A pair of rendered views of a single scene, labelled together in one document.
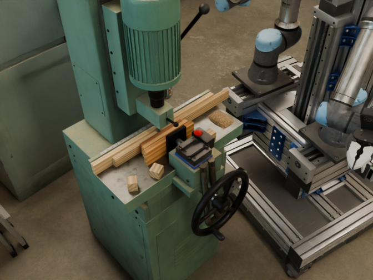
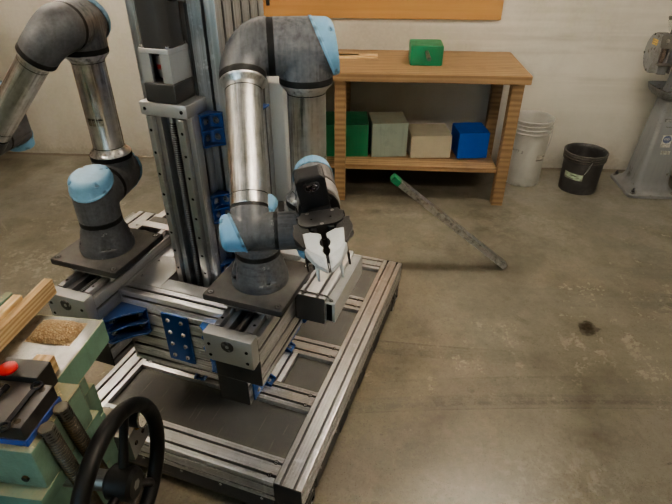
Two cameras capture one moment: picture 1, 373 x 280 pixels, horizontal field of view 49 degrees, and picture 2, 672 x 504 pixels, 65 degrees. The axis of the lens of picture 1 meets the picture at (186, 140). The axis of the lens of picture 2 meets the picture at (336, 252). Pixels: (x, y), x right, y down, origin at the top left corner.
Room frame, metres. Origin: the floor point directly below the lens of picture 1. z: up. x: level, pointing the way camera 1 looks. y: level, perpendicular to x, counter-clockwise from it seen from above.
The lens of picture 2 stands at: (0.24, -0.06, 1.64)
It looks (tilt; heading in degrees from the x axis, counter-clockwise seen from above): 33 degrees down; 320
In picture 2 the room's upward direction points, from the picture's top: straight up
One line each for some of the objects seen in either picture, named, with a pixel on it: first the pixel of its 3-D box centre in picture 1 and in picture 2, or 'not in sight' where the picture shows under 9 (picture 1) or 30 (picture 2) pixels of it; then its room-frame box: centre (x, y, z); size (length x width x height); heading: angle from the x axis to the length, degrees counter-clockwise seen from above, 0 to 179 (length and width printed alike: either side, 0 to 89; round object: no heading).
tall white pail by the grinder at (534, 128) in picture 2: not in sight; (526, 149); (2.07, -3.35, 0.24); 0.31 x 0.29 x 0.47; 46
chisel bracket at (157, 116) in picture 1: (155, 110); not in sight; (1.17, 0.12, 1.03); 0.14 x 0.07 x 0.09; 43
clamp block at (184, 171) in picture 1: (195, 161); (27, 430); (1.01, -0.03, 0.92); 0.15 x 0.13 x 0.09; 133
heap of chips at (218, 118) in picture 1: (221, 118); (55, 329); (1.26, -0.14, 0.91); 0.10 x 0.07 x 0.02; 43
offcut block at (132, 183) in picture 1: (132, 183); not in sight; (0.90, 0.19, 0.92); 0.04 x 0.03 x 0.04; 10
